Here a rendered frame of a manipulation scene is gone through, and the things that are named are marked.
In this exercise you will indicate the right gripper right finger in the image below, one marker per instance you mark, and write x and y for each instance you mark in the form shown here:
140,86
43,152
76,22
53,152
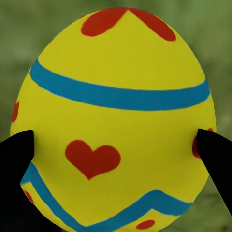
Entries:
216,154

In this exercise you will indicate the easter egg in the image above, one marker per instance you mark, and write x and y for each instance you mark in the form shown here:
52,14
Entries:
115,102

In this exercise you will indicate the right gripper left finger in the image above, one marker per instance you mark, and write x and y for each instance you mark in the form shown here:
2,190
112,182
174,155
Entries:
16,153

